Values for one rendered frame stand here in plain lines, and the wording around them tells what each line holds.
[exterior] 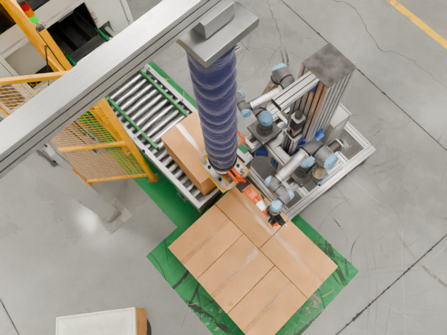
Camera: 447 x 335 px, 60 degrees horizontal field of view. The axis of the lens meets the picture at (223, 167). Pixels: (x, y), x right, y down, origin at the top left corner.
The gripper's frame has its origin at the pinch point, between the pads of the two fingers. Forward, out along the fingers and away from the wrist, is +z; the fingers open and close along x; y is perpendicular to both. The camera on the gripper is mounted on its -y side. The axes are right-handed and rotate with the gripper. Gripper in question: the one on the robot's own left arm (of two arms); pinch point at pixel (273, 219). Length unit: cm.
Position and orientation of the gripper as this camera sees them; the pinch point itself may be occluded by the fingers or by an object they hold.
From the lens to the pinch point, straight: 295.5
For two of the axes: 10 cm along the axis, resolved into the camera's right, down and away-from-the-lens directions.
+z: 0.4, 3.5, 9.4
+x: -7.9, 5.9, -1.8
